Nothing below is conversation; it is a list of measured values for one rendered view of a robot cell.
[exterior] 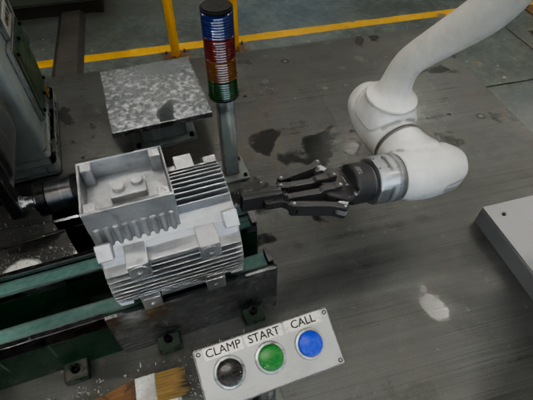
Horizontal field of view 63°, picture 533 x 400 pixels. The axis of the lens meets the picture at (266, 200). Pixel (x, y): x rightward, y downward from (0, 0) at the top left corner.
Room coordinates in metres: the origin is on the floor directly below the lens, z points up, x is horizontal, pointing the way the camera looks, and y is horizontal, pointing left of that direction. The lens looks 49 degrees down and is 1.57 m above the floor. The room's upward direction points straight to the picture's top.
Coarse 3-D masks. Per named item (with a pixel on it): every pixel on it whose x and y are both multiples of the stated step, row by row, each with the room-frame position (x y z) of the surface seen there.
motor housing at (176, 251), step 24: (168, 168) 0.51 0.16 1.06; (192, 168) 0.47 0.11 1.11; (216, 168) 0.47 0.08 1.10; (192, 192) 0.42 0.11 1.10; (216, 192) 0.42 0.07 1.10; (192, 216) 0.39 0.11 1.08; (216, 216) 0.40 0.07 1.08; (144, 240) 0.36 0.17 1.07; (168, 240) 0.36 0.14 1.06; (192, 240) 0.36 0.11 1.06; (240, 240) 0.37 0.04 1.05; (120, 264) 0.33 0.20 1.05; (168, 264) 0.34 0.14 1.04; (192, 264) 0.34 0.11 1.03; (216, 264) 0.35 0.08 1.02; (240, 264) 0.36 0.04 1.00; (120, 288) 0.31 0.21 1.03; (144, 288) 0.32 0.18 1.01; (168, 288) 0.33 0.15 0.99
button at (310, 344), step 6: (300, 336) 0.22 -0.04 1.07; (306, 336) 0.22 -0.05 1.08; (312, 336) 0.22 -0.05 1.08; (318, 336) 0.22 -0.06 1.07; (300, 342) 0.21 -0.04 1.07; (306, 342) 0.21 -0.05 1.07; (312, 342) 0.21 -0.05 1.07; (318, 342) 0.21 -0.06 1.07; (300, 348) 0.20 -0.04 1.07; (306, 348) 0.20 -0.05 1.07; (312, 348) 0.20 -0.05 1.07; (318, 348) 0.20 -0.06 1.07; (306, 354) 0.20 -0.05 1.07; (312, 354) 0.20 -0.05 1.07; (318, 354) 0.20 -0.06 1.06
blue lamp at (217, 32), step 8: (232, 8) 0.77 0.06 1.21; (200, 16) 0.76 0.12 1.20; (208, 16) 0.74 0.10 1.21; (224, 16) 0.74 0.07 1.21; (232, 16) 0.76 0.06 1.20; (208, 24) 0.74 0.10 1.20; (216, 24) 0.73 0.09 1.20; (224, 24) 0.74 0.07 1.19; (232, 24) 0.76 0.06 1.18; (208, 32) 0.74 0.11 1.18; (216, 32) 0.73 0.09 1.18; (224, 32) 0.74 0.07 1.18; (232, 32) 0.75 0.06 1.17
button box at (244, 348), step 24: (312, 312) 0.24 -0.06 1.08; (240, 336) 0.21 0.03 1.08; (264, 336) 0.21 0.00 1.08; (288, 336) 0.22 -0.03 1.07; (216, 360) 0.19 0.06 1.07; (240, 360) 0.19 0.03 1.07; (288, 360) 0.19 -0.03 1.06; (312, 360) 0.19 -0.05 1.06; (336, 360) 0.19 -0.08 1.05; (216, 384) 0.16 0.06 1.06; (240, 384) 0.16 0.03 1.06; (264, 384) 0.17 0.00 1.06; (288, 384) 0.17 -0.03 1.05
